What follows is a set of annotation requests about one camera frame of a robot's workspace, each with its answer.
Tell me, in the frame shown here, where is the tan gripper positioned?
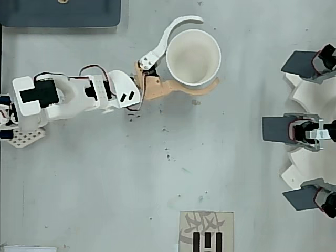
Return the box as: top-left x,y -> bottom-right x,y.
133,15 -> 221,101

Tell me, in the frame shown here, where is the white paper cup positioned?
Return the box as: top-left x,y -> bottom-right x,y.
165,29 -> 222,86

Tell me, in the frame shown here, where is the grey paddle actuator leg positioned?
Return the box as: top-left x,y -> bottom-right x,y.
261,112 -> 336,152
280,44 -> 336,85
282,178 -> 336,219

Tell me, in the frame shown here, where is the grey plastic tray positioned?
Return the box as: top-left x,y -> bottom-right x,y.
0,0 -> 122,28

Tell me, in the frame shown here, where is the white round device base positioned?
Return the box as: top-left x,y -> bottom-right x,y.
279,72 -> 336,190

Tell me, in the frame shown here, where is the grey printed card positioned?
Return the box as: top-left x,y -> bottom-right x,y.
179,211 -> 235,252

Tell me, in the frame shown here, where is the red black wrist cable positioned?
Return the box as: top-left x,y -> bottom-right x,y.
78,64 -> 118,102

